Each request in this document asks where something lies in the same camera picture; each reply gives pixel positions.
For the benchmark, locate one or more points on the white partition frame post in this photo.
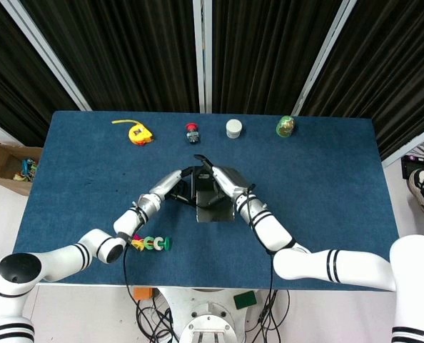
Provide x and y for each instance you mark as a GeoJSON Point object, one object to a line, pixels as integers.
{"type": "Point", "coordinates": [202, 53]}
{"type": "Point", "coordinates": [44, 53]}
{"type": "Point", "coordinates": [324, 53]}

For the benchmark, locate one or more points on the green block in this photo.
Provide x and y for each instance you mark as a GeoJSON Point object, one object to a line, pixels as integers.
{"type": "Point", "coordinates": [245, 300]}

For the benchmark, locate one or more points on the blue table mat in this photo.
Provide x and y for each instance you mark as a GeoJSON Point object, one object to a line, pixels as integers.
{"type": "Point", "coordinates": [90, 160]}

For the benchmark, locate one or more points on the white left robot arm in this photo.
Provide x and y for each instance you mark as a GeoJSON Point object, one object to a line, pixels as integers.
{"type": "Point", "coordinates": [55, 261]}

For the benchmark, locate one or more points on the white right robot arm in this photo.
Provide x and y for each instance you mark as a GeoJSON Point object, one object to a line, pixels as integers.
{"type": "Point", "coordinates": [305, 264]}

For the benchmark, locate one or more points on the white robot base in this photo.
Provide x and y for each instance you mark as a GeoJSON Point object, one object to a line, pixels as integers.
{"type": "Point", "coordinates": [208, 321]}

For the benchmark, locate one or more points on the red emergency stop button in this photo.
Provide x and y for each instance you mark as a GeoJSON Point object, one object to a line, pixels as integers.
{"type": "Point", "coordinates": [192, 135]}

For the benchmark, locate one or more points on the black electronic device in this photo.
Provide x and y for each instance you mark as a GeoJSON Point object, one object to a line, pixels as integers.
{"type": "Point", "coordinates": [417, 166]}

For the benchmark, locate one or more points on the black paper box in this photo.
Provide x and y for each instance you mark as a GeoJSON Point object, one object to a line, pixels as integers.
{"type": "Point", "coordinates": [213, 214]}

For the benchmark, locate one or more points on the feather shuttlecock with plastic rings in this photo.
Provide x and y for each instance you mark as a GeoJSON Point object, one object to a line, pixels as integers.
{"type": "Point", "coordinates": [156, 243]}

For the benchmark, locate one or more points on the brown cardboard box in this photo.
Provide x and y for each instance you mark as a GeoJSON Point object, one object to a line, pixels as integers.
{"type": "Point", "coordinates": [1, 160]}

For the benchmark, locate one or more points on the white black sneaker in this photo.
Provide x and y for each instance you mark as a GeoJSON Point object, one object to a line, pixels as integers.
{"type": "Point", "coordinates": [420, 182]}

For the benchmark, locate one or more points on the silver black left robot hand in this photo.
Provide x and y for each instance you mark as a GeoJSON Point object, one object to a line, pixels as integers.
{"type": "Point", "coordinates": [167, 184]}

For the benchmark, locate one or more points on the colourful toys bundle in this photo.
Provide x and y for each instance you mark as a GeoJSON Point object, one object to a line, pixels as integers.
{"type": "Point", "coordinates": [26, 169]}

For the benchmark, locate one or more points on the yellow tape measure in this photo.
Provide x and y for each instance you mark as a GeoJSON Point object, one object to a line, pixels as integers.
{"type": "Point", "coordinates": [138, 134]}

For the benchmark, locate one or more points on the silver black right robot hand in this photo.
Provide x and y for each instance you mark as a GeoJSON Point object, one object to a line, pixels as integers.
{"type": "Point", "coordinates": [230, 182]}

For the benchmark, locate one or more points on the green painted nesting doll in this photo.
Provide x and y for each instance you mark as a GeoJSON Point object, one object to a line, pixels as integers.
{"type": "Point", "coordinates": [286, 125]}

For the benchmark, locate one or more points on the orange block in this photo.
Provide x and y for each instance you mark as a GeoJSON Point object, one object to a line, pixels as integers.
{"type": "Point", "coordinates": [142, 293]}

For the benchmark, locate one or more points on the black pleated curtain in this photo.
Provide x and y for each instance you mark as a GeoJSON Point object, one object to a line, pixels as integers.
{"type": "Point", "coordinates": [394, 53]}
{"type": "Point", "coordinates": [265, 53]}
{"type": "Point", "coordinates": [12, 71]}
{"type": "Point", "coordinates": [126, 53]}

